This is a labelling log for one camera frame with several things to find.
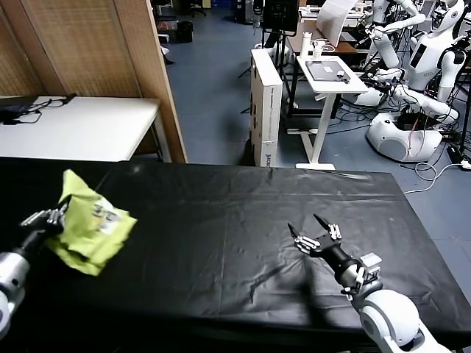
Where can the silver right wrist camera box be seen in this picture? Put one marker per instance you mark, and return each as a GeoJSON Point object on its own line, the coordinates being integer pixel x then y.
{"type": "Point", "coordinates": [371, 266]}

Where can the black tripod stand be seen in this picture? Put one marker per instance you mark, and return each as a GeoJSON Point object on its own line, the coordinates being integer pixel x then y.
{"type": "Point", "coordinates": [282, 46]}

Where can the flat black device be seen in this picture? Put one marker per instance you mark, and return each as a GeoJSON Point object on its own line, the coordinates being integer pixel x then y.
{"type": "Point", "coordinates": [16, 106]}

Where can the small black gadget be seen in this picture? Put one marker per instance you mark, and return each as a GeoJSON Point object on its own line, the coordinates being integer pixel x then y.
{"type": "Point", "coordinates": [343, 75]}

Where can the grey closed laptop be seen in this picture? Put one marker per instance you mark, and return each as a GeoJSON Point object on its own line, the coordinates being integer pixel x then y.
{"type": "Point", "coordinates": [324, 70]}

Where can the white curved panel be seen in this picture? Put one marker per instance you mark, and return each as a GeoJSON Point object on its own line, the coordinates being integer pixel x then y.
{"type": "Point", "coordinates": [331, 25]}

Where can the black power strip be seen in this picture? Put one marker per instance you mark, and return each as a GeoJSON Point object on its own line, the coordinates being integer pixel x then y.
{"type": "Point", "coordinates": [453, 152]}

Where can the brown wooden desk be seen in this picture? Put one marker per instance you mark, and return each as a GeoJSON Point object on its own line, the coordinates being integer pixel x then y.
{"type": "Point", "coordinates": [351, 46]}

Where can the black monitor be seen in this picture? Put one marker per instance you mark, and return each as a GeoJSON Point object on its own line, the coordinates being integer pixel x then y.
{"type": "Point", "coordinates": [279, 14]}

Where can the small white cup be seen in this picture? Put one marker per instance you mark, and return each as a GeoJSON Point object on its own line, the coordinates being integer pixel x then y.
{"type": "Point", "coordinates": [316, 51]}

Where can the black plastic table cover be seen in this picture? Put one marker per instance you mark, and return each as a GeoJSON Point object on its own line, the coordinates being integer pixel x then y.
{"type": "Point", "coordinates": [221, 220]}

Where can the white humanoid robot with base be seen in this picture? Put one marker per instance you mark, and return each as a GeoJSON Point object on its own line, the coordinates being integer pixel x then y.
{"type": "Point", "coordinates": [423, 59]}

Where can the black bin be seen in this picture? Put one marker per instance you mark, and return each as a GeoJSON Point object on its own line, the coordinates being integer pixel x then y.
{"type": "Point", "coordinates": [184, 32]}

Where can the yellow-green t-shirt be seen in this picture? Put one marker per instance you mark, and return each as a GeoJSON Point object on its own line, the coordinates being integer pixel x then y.
{"type": "Point", "coordinates": [92, 235]}

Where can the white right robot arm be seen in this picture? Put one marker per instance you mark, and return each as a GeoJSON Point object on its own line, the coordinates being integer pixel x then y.
{"type": "Point", "coordinates": [390, 316]}

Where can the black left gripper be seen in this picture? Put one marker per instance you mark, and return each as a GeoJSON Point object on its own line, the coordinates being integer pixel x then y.
{"type": "Point", "coordinates": [38, 233]}

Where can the tall white cardboard box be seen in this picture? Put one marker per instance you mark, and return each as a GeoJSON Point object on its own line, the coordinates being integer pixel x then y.
{"type": "Point", "coordinates": [270, 110]}

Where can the white table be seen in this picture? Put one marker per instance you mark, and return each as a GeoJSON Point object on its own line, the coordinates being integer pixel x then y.
{"type": "Point", "coordinates": [92, 125]}

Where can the white height-adjustable desk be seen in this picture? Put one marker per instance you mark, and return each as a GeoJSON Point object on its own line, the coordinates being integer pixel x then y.
{"type": "Point", "coordinates": [349, 87]}

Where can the white water bottle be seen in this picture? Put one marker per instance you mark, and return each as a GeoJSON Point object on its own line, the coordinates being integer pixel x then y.
{"type": "Point", "coordinates": [305, 46]}

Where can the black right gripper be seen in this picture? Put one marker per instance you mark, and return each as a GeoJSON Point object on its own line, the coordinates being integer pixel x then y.
{"type": "Point", "coordinates": [333, 250]}

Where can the white humanoid robot raised arm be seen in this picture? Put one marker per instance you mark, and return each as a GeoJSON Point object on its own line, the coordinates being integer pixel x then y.
{"type": "Point", "coordinates": [382, 48]}

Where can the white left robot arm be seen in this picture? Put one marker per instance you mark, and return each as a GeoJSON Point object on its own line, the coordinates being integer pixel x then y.
{"type": "Point", "coordinates": [11, 272]}

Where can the wooden partition screen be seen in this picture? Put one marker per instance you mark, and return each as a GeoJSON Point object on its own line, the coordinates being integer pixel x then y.
{"type": "Point", "coordinates": [92, 48]}

